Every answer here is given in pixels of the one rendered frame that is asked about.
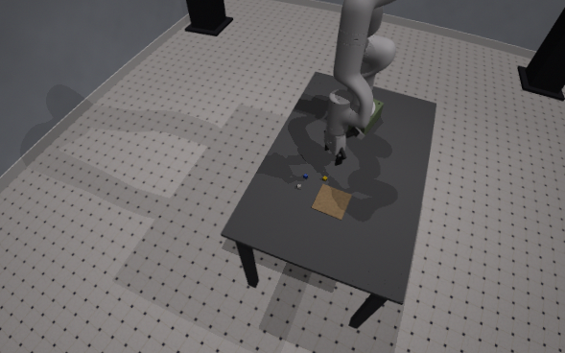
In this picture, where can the tan square mat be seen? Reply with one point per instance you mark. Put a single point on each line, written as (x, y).
(331, 201)

